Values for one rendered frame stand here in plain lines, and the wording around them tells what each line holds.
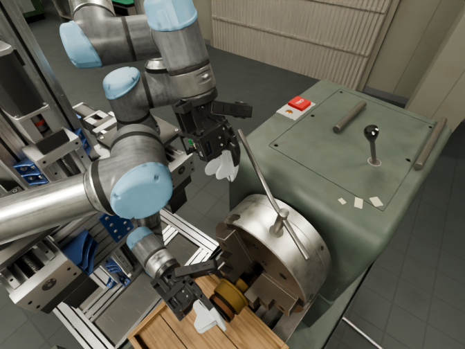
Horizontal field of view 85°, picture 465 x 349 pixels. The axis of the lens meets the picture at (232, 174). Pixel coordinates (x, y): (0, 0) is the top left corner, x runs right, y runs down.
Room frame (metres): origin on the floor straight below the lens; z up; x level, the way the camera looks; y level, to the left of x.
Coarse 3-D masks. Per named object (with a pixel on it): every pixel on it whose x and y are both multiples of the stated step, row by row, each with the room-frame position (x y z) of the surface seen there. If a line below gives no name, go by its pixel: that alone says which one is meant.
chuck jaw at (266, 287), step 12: (264, 276) 0.24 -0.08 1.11; (252, 288) 0.21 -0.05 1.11; (264, 288) 0.21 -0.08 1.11; (276, 288) 0.21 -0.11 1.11; (252, 300) 0.19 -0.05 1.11; (264, 300) 0.19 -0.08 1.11; (276, 300) 0.18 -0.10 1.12; (288, 300) 0.18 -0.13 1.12; (300, 300) 0.18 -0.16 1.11; (288, 312) 0.16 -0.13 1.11
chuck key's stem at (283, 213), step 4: (280, 208) 0.30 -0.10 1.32; (284, 208) 0.30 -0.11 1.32; (280, 212) 0.30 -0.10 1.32; (284, 212) 0.30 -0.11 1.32; (288, 212) 0.30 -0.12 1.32; (280, 216) 0.29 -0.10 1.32; (284, 216) 0.29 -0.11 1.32; (276, 220) 0.29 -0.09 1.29; (280, 220) 0.29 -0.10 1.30; (276, 224) 0.29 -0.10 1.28; (280, 224) 0.29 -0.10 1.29; (276, 228) 0.29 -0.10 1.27; (280, 228) 0.29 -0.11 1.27; (276, 232) 0.29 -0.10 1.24
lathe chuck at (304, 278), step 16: (240, 208) 0.39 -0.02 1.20; (256, 208) 0.37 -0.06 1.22; (224, 224) 0.35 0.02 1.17; (240, 224) 0.32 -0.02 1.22; (256, 224) 0.32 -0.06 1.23; (272, 224) 0.32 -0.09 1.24; (256, 240) 0.28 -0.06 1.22; (272, 240) 0.28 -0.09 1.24; (288, 240) 0.28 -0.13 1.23; (304, 240) 0.28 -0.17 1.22; (256, 256) 0.28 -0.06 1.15; (272, 256) 0.25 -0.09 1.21; (288, 256) 0.24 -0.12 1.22; (272, 272) 0.24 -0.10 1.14; (288, 272) 0.22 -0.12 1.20; (304, 272) 0.22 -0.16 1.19; (320, 272) 0.24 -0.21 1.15; (288, 288) 0.21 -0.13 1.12; (304, 288) 0.19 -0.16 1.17
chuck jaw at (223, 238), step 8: (232, 216) 0.37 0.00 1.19; (232, 224) 0.34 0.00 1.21; (224, 232) 0.33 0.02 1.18; (232, 232) 0.32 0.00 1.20; (224, 240) 0.30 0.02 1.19; (232, 240) 0.30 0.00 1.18; (240, 240) 0.31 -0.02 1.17; (224, 248) 0.30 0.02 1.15; (232, 248) 0.29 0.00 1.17; (240, 248) 0.29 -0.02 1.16; (224, 256) 0.28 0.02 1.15; (232, 256) 0.27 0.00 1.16; (240, 256) 0.28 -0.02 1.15; (248, 256) 0.28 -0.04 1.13; (232, 264) 0.26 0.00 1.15; (240, 264) 0.26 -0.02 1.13; (248, 264) 0.27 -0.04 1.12; (224, 272) 0.24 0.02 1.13; (232, 272) 0.24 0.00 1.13; (240, 272) 0.25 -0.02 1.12; (232, 280) 0.23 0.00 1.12
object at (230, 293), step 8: (224, 280) 0.23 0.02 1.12; (240, 280) 0.23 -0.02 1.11; (216, 288) 0.22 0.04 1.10; (224, 288) 0.21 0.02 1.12; (232, 288) 0.21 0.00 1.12; (240, 288) 0.21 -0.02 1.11; (248, 288) 0.22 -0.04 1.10; (216, 296) 0.19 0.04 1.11; (224, 296) 0.19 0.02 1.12; (232, 296) 0.19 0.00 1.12; (240, 296) 0.19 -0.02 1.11; (216, 304) 0.18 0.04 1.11; (224, 304) 0.18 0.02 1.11; (232, 304) 0.18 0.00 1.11; (240, 304) 0.18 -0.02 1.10; (224, 312) 0.16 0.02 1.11; (232, 312) 0.16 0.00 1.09; (224, 320) 0.16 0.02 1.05
